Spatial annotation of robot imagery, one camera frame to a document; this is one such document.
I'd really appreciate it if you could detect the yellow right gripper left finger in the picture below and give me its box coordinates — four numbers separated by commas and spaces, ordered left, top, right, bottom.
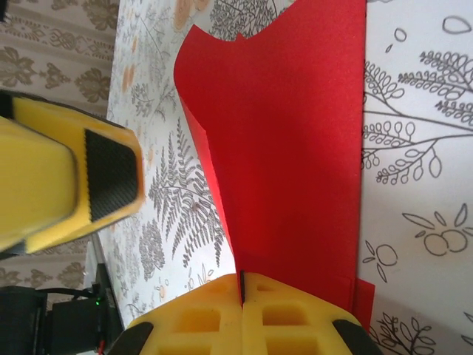
121, 273, 243, 355

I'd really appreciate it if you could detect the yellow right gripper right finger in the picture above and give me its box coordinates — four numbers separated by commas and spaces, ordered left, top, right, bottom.
244, 273, 381, 355

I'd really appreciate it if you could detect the aluminium side rail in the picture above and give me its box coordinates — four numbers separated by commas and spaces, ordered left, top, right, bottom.
86, 236, 112, 293

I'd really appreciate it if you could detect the red square paper sheet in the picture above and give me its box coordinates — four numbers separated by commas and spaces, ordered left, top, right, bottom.
172, 0, 376, 332

